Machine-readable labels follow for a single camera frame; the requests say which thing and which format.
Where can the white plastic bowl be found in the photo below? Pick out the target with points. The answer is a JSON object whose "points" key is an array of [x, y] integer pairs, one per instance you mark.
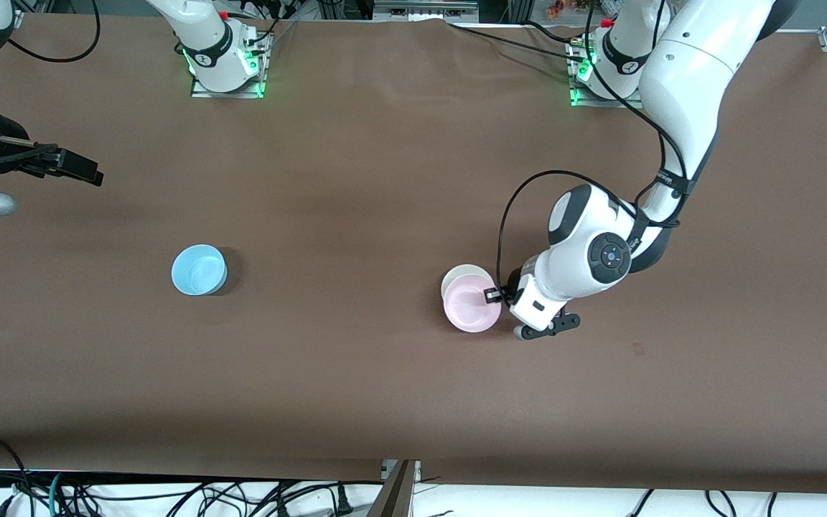
{"points": [[456, 273]]}

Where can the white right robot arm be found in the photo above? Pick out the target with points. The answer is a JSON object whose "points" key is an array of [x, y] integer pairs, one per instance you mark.
{"points": [[205, 43]]}

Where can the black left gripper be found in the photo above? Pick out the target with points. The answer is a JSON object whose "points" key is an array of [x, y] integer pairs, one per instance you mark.
{"points": [[507, 294]]}

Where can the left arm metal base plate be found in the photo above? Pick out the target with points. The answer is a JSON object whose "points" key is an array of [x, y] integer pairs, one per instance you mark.
{"points": [[578, 100]]}

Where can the orange colourful object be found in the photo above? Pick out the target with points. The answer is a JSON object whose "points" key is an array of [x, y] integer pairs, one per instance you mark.
{"points": [[571, 7]]}

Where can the pink plastic bowl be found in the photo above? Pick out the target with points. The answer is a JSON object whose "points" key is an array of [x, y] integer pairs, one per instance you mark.
{"points": [[467, 310]]}

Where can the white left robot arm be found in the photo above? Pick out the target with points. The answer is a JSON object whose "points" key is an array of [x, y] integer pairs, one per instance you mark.
{"points": [[693, 64]]}

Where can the brown table cover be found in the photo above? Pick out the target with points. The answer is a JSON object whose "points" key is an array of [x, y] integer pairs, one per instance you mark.
{"points": [[313, 179]]}

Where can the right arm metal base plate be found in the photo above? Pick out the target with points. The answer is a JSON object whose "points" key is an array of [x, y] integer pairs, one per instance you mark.
{"points": [[202, 90]]}

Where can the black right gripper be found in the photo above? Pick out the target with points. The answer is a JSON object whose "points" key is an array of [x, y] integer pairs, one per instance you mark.
{"points": [[6, 152]]}

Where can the grey socket rail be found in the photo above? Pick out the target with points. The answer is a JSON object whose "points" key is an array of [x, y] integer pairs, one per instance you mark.
{"points": [[421, 8]]}

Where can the black power plug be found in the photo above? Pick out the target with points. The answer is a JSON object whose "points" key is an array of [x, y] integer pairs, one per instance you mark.
{"points": [[343, 502]]}

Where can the light blue plastic bowl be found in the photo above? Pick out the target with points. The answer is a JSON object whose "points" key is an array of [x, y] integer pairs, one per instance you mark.
{"points": [[198, 271]]}

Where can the metal table leg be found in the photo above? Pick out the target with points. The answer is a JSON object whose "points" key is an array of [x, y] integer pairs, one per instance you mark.
{"points": [[395, 495]]}

